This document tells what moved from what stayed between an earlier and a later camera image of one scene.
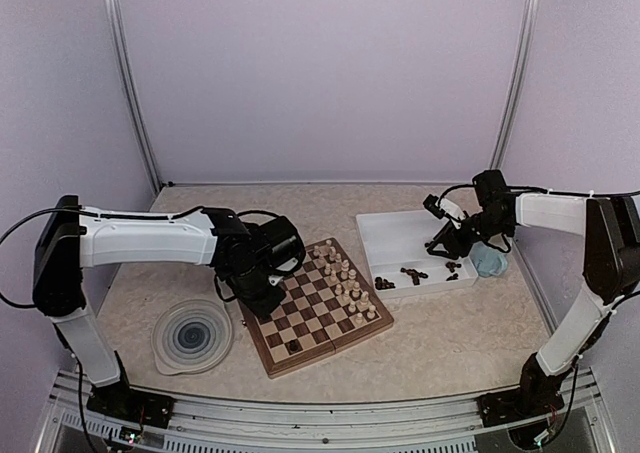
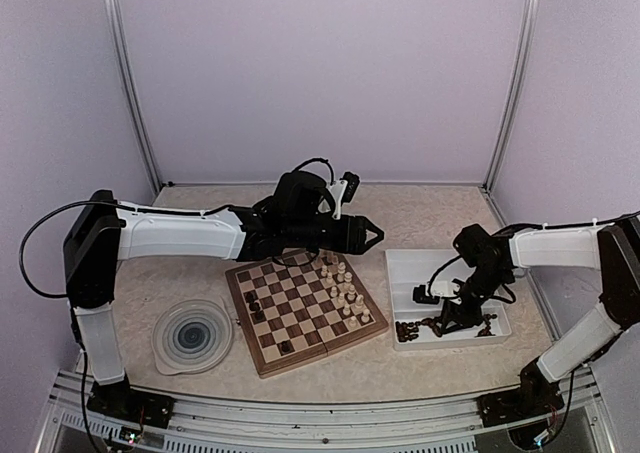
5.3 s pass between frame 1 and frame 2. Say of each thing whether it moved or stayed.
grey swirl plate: stayed
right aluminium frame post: stayed
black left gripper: moved
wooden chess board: stayed
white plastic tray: moved
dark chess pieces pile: moved
